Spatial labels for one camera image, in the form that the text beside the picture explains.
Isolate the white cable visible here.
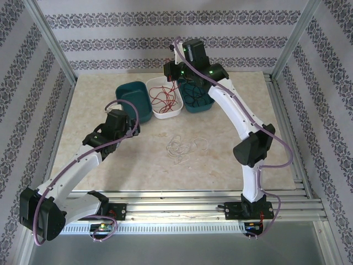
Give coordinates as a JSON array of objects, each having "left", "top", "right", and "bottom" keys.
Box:
[
  {"left": 165, "top": 135, "right": 191, "bottom": 164},
  {"left": 176, "top": 137, "right": 210, "bottom": 155}
]

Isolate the teal plastic tray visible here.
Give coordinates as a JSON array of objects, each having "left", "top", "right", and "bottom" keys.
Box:
[
  {"left": 176, "top": 79, "right": 216, "bottom": 114},
  {"left": 115, "top": 80, "right": 153, "bottom": 124}
]

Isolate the white plastic tray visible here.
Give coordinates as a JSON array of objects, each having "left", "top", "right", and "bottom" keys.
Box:
[{"left": 145, "top": 76, "right": 185, "bottom": 120}]

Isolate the small controller board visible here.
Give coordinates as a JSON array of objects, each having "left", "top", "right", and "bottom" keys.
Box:
[
  {"left": 90, "top": 222, "right": 114, "bottom": 232},
  {"left": 244, "top": 221, "right": 264, "bottom": 231}
]

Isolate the grey metal base sheet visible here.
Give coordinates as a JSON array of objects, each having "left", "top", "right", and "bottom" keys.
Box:
[{"left": 26, "top": 233, "right": 331, "bottom": 265}]

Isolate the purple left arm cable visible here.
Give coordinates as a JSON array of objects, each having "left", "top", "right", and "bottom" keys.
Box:
[{"left": 32, "top": 100, "right": 138, "bottom": 246}]

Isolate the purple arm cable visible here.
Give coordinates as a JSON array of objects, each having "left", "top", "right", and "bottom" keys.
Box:
[
  {"left": 32, "top": 100, "right": 138, "bottom": 246},
  {"left": 175, "top": 36, "right": 293, "bottom": 240}
]

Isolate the aluminium side rail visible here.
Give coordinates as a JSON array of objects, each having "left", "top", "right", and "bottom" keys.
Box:
[
  {"left": 263, "top": 72, "right": 323, "bottom": 202},
  {"left": 26, "top": 78, "right": 78, "bottom": 213}
]

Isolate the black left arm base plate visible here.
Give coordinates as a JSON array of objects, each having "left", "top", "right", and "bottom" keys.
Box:
[{"left": 106, "top": 203, "right": 127, "bottom": 221}]

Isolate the aluminium mounting rail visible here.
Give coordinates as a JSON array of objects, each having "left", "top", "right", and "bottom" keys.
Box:
[{"left": 26, "top": 189, "right": 324, "bottom": 225}]

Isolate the aluminium frame post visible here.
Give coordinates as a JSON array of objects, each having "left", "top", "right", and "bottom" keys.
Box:
[
  {"left": 271, "top": 0, "right": 323, "bottom": 81},
  {"left": 26, "top": 0, "right": 78, "bottom": 83}
]

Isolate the slotted cable duct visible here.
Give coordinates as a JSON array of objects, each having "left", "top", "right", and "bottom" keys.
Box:
[{"left": 60, "top": 222, "right": 247, "bottom": 235}]

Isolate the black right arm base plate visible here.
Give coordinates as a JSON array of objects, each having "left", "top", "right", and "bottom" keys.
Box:
[{"left": 224, "top": 201, "right": 274, "bottom": 221}]

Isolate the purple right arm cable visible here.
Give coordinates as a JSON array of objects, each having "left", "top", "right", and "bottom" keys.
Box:
[{"left": 175, "top": 36, "right": 293, "bottom": 240}]

